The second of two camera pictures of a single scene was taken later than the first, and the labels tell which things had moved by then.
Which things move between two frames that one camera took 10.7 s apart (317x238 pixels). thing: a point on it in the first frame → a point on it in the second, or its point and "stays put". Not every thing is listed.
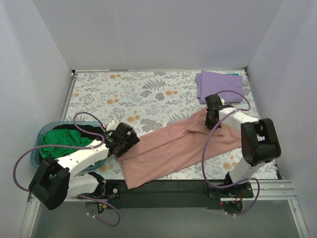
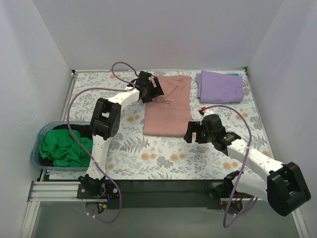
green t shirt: (62, 137) stays put
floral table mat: (145, 99) stays put
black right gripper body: (211, 117) → (197, 132)
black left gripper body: (130, 140) → (153, 87)
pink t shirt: (169, 148) → (169, 115)
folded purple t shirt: (209, 83) stays put
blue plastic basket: (65, 133) stays put
